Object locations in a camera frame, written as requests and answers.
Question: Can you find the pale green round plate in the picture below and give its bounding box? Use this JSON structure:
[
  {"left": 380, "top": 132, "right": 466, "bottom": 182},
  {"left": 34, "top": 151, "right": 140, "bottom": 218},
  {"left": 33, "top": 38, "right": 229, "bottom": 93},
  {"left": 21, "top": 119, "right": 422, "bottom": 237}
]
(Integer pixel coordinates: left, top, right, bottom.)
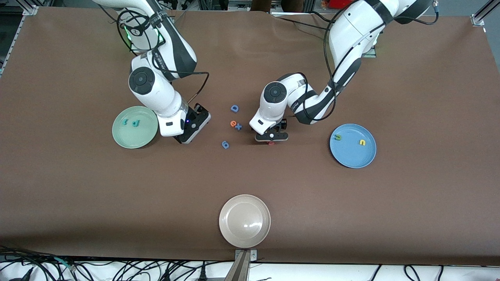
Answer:
[{"left": 112, "top": 106, "right": 159, "bottom": 149}]

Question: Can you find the blue round plate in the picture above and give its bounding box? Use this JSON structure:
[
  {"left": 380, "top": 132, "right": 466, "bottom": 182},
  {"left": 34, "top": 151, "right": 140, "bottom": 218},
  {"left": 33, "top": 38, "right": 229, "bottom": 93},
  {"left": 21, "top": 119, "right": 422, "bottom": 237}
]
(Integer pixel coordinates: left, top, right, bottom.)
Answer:
[{"left": 329, "top": 123, "right": 377, "bottom": 169}]

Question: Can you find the beige round plate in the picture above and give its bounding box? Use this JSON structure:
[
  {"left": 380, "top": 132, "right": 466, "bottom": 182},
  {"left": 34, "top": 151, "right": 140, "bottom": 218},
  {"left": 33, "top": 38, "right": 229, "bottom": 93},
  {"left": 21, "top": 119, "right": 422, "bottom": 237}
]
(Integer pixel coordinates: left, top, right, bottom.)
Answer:
[{"left": 219, "top": 194, "right": 271, "bottom": 249}]

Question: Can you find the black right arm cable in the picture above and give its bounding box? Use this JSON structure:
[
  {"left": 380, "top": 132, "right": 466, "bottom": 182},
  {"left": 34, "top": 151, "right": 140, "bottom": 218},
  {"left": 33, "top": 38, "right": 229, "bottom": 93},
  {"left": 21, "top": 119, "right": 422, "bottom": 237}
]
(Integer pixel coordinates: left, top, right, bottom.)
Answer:
[{"left": 116, "top": 8, "right": 210, "bottom": 105}]

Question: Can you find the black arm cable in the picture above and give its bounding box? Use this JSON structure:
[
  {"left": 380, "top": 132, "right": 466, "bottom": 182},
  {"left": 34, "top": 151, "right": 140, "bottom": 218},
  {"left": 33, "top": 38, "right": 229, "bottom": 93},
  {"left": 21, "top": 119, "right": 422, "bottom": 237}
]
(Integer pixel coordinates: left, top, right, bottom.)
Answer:
[
  {"left": 285, "top": 4, "right": 439, "bottom": 122},
  {"left": 116, "top": 8, "right": 210, "bottom": 105}
]

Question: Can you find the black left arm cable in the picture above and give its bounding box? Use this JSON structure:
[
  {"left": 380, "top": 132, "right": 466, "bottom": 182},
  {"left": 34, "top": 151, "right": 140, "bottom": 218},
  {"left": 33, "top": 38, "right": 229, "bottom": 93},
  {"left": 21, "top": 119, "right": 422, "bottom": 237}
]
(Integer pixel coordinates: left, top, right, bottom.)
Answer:
[{"left": 285, "top": 4, "right": 439, "bottom": 122}]

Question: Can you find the black cable on table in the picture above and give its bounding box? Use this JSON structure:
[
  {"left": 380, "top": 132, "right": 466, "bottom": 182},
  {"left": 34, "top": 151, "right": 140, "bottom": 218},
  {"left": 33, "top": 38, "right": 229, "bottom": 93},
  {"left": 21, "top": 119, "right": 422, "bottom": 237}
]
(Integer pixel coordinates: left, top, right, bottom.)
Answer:
[{"left": 273, "top": 15, "right": 332, "bottom": 32}]

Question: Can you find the grey metal mount post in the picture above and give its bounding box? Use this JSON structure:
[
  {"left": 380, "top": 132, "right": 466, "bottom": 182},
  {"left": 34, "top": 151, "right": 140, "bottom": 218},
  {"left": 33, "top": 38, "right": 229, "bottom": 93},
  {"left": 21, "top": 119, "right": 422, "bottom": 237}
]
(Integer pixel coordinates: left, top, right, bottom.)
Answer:
[{"left": 224, "top": 249, "right": 257, "bottom": 281}]

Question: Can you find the teal tipped cable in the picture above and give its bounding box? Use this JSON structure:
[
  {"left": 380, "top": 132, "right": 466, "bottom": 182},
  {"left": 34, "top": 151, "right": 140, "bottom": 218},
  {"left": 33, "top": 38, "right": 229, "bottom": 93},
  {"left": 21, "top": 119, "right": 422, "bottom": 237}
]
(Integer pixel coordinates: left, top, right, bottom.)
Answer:
[{"left": 53, "top": 256, "right": 77, "bottom": 274}]

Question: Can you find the aluminium frame rail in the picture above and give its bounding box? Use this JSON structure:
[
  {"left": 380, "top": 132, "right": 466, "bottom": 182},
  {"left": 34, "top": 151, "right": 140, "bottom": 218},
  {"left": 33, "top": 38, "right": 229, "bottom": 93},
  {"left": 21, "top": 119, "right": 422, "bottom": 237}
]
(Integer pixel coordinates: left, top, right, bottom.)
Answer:
[
  {"left": 471, "top": 0, "right": 500, "bottom": 28},
  {"left": 0, "top": 6, "right": 39, "bottom": 75}
]

